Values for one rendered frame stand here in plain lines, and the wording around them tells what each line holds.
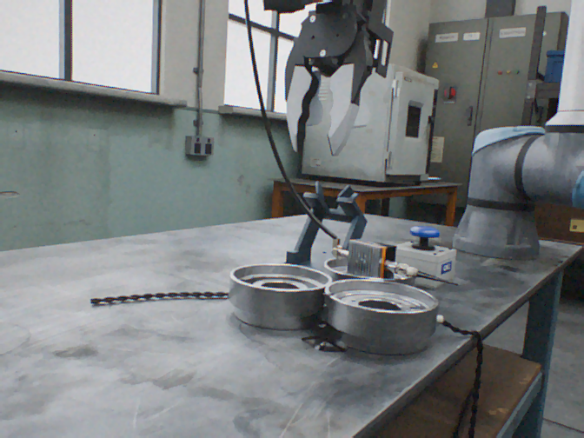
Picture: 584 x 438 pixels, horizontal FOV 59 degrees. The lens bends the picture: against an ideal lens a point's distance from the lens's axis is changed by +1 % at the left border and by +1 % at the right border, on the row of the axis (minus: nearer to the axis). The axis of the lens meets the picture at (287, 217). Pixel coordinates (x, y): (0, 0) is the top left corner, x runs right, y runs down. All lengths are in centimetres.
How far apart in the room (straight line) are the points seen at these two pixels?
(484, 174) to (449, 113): 351
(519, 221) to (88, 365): 78
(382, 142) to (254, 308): 236
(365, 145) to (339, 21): 231
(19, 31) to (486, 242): 178
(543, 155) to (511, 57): 350
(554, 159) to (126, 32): 192
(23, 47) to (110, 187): 61
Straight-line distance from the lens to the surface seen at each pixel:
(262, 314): 49
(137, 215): 238
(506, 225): 99
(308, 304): 49
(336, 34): 56
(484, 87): 445
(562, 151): 92
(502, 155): 98
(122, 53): 243
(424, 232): 71
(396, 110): 280
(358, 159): 287
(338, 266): 64
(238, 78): 292
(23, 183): 210
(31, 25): 223
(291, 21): 332
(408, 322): 46
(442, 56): 459
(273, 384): 40
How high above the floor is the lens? 97
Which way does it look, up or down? 8 degrees down
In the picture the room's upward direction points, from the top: 4 degrees clockwise
